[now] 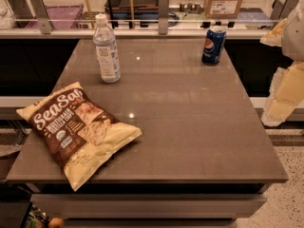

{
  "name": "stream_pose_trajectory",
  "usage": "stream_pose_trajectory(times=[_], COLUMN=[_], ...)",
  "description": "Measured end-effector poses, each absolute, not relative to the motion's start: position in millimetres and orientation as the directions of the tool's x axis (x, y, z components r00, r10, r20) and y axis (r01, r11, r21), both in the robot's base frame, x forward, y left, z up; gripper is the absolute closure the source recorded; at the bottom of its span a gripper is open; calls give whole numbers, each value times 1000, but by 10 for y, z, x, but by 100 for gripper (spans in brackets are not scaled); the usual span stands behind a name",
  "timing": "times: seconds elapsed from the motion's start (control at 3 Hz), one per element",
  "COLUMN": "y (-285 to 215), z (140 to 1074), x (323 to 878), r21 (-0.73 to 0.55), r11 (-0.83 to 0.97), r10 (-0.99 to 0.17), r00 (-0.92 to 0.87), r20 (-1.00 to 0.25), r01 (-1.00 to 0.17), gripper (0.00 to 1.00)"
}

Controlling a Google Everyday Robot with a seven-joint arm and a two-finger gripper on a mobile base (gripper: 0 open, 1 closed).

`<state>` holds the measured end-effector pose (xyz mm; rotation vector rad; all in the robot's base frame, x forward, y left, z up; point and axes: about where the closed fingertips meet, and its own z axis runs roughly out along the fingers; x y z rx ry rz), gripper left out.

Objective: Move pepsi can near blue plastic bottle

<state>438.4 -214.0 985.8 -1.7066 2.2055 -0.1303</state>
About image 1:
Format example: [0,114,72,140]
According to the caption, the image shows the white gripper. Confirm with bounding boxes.
[260,0,304,127]

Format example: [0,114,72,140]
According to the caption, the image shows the blue pepsi can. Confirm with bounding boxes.
[201,26,226,66]

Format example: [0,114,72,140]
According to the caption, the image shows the clear plastic water bottle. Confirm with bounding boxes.
[93,13,121,84]

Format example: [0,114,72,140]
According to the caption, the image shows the cardboard box with label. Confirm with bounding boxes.
[203,0,243,19]

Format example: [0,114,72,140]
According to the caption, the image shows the sea salt tortilla chips bag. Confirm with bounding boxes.
[17,82,142,190]

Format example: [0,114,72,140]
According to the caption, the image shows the purple plastic crate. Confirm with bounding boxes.
[26,4,84,29]

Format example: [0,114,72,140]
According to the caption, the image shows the right metal railing post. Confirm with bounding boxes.
[270,0,299,24]

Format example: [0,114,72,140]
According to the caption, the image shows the metal railing post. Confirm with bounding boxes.
[270,0,299,24]
[29,0,52,34]
[159,0,169,35]

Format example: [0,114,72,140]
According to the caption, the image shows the centre metal railing post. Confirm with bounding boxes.
[159,0,169,35]

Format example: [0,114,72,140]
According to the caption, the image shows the left metal railing post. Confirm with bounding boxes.
[29,0,52,34]

